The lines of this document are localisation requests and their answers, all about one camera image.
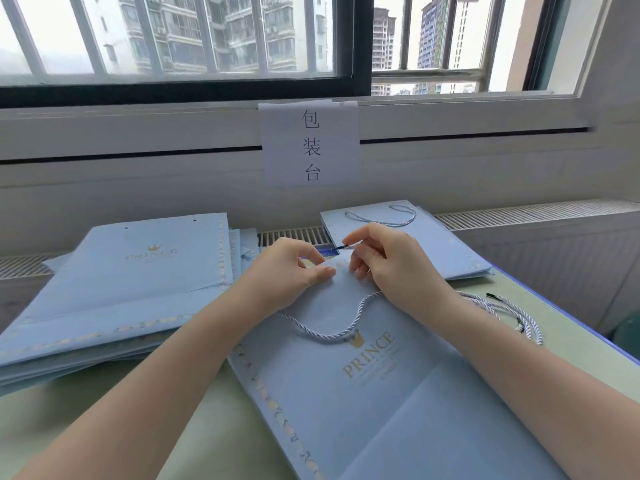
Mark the person's left hand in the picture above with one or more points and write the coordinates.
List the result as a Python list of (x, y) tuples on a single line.
[(280, 274)]

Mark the person's right hand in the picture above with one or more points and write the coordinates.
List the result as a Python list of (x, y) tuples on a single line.
[(405, 269)]

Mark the person's left thumb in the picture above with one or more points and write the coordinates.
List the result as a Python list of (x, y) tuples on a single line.
[(320, 277)]

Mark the person's right thumb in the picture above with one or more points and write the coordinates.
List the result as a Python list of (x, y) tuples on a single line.
[(361, 255)]

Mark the blue paper gift bag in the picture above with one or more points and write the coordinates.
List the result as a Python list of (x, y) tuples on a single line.
[(380, 409)]

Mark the person's right forearm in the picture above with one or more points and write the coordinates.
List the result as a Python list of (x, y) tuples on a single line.
[(525, 379)]

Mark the person's left forearm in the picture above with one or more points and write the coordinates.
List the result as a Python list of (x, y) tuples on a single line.
[(150, 384)]

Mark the stack of blue paper bags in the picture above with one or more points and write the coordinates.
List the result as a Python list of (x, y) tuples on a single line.
[(125, 284), (450, 244)]

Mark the white paper sign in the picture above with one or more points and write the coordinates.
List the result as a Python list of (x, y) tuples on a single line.
[(310, 142)]

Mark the white radiator vent grille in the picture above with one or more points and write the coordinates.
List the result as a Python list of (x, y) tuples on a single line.
[(540, 214)]

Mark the white window security bars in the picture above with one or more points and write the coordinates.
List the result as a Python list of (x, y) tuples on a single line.
[(435, 73)]

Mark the high-rise buildings outside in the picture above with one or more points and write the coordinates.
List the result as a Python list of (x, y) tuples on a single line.
[(240, 34)]

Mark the black window frame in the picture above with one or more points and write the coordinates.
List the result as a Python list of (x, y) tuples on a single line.
[(200, 92)]

